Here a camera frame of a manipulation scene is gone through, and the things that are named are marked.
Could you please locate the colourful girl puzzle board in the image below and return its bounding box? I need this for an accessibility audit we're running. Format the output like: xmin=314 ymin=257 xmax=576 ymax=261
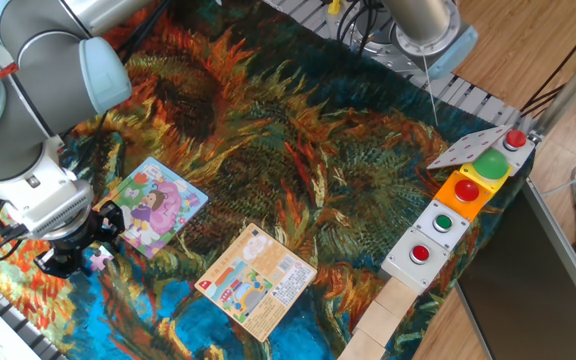
xmin=92 ymin=156 xmax=210 ymax=260

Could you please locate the white card with red dots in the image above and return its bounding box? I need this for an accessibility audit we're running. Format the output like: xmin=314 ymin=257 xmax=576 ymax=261
xmin=426 ymin=124 xmax=513 ymax=171

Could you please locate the large grey red-button box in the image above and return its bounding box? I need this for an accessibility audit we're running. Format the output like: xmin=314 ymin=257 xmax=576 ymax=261
xmin=380 ymin=225 xmax=452 ymax=295

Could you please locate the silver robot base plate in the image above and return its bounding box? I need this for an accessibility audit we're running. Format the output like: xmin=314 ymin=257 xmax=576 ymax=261
xmin=325 ymin=1 xmax=443 ymax=76

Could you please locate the orange vehicle puzzle board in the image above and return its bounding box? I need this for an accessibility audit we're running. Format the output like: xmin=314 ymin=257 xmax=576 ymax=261
xmin=194 ymin=222 xmax=318 ymax=343

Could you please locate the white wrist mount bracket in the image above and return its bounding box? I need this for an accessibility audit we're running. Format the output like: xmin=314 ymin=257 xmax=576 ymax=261
xmin=0 ymin=134 xmax=94 ymax=240

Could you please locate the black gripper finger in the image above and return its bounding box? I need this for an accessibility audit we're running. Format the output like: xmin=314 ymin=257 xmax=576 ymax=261
xmin=33 ymin=248 xmax=87 ymax=280
xmin=95 ymin=200 xmax=127 ymax=241

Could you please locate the sunflower painting tablecloth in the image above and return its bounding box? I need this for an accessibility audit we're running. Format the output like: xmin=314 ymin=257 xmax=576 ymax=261
xmin=0 ymin=0 xmax=537 ymax=360

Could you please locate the orange red-button box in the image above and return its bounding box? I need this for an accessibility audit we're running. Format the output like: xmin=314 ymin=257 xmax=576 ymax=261
xmin=433 ymin=169 xmax=494 ymax=223

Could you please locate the dark grey panel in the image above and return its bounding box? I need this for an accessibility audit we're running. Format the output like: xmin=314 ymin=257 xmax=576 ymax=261
xmin=455 ymin=179 xmax=576 ymax=360

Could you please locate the small grey red-button box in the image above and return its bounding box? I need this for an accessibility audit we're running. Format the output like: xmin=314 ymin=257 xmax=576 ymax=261
xmin=490 ymin=128 xmax=537 ymax=176

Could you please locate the pink puzzle piece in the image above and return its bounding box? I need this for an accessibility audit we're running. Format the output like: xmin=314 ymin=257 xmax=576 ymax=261
xmin=86 ymin=251 xmax=114 ymax=273

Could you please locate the grey green-button box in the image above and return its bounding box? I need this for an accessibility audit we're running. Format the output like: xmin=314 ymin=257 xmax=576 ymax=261
xmin=411 ymin=198 xmax=472 ymax=251

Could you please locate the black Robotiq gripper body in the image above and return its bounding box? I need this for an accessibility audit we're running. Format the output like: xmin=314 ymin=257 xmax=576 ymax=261
xmin=47 ymin=214 xmax=109 ymax=261

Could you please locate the black floor cable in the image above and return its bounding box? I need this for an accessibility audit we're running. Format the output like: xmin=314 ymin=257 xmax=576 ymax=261
xmin=520 ymin=9 xmax=576 ymax=117

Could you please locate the yellow green-dome button box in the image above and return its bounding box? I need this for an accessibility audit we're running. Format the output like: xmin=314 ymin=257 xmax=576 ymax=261
xmin=459 ymin=148 xmax=513 ymax=194

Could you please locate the aluminium corner post beam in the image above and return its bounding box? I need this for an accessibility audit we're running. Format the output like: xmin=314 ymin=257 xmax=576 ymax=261
xmin=532 ymin=44 xmax=576 ymax=136

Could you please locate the light wooden block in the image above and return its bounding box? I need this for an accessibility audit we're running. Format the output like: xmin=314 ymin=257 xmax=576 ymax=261
xmin=336 ymin=328 xmax=387 ymax=360
xmin=373 ymin=276 xmax=419 ymax=320
xmin=353 ymin=299 xmax=400 ymax=348

